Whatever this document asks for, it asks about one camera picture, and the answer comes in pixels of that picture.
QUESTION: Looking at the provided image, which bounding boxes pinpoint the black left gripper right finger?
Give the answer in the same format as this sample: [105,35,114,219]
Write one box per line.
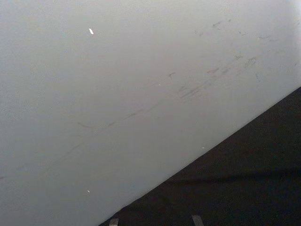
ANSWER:
[191,214,203,226]

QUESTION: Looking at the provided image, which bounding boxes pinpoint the black table cloth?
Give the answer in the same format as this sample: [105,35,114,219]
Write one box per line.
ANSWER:
[98,86,301,226]

